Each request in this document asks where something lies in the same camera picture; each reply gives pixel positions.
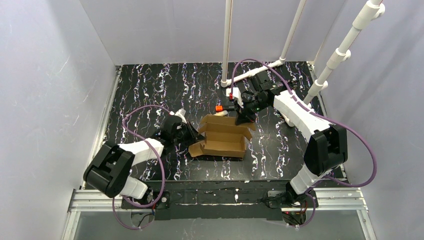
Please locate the orange capped black marker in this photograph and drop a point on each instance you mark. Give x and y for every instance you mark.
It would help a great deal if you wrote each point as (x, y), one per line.
(221, 108)

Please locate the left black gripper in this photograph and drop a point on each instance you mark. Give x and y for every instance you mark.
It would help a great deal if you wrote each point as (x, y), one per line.
(187, 129)

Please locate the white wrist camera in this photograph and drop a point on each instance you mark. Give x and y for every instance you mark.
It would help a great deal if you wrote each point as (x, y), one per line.
(180, 113)
(234, 95)

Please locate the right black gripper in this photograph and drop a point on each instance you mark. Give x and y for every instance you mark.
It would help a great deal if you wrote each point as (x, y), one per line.
(243, 112)

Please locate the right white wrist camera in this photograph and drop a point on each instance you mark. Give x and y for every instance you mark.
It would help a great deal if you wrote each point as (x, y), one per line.
(234, 95)

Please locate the yellow highlighter marker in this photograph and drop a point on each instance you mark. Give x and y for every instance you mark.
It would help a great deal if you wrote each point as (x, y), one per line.
(221, 113)

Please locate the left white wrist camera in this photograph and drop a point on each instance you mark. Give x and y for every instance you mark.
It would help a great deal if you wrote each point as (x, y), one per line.
(180, 113)

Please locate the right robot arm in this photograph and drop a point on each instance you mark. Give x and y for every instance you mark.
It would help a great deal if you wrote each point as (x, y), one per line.
(327, 146)

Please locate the brown cardboard box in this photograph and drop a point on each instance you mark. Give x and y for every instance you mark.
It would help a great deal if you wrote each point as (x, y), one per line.
(222, 137)

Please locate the aluminium rail frame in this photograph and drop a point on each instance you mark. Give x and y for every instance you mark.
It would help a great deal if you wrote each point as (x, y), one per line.
(211, 198)

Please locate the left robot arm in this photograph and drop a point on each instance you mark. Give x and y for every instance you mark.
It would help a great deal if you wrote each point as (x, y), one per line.
(109, 171)

